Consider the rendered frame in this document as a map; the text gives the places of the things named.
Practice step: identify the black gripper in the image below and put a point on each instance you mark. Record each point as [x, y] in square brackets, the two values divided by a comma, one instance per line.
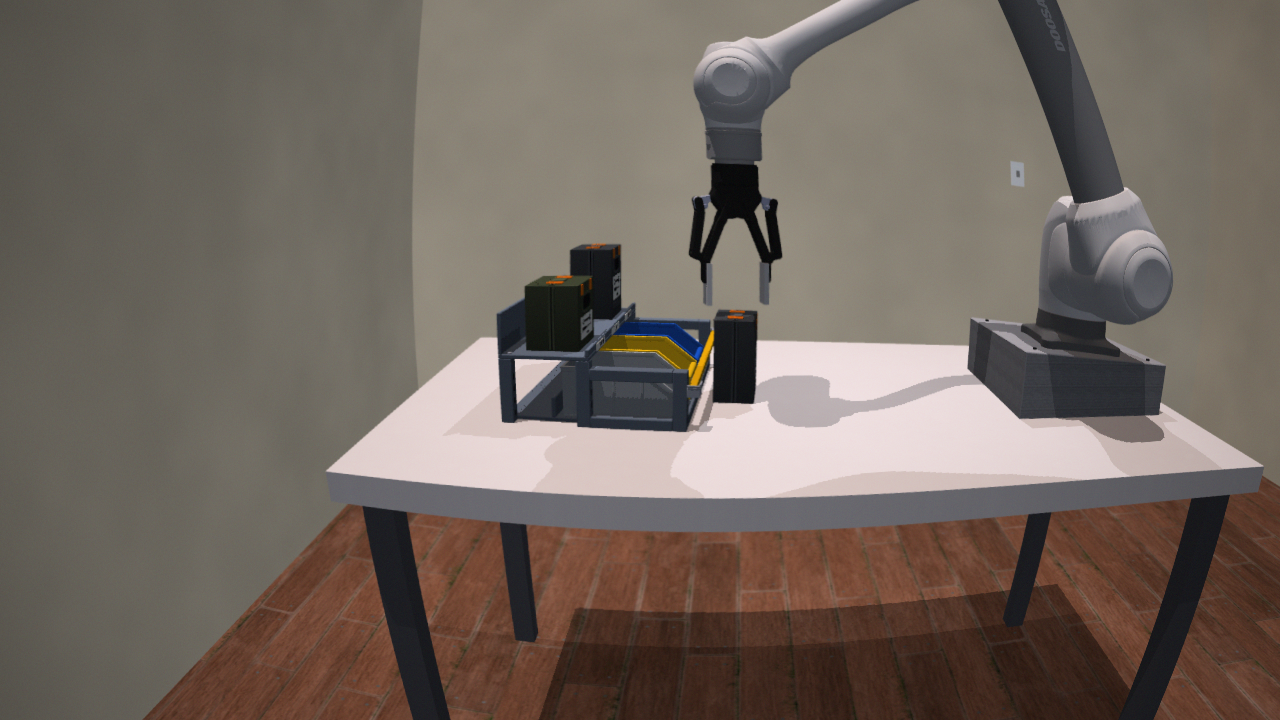
[735, 202]

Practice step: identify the blue bin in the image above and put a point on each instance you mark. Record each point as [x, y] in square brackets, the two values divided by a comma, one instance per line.
[669, 330]

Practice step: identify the yellow thin bar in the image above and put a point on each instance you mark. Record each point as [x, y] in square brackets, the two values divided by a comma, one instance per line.
[706, 353]

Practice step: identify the grey metal shelf rack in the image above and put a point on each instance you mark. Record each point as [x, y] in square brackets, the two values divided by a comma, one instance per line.
[536, 405]

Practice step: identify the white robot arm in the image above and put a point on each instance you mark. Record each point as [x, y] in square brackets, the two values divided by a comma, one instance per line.
[1118, 268]

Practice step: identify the grey open bin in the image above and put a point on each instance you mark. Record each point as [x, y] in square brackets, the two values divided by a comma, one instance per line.
[622, 398]

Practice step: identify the yellow open bin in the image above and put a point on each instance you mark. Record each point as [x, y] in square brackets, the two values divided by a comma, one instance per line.
[661, 345]

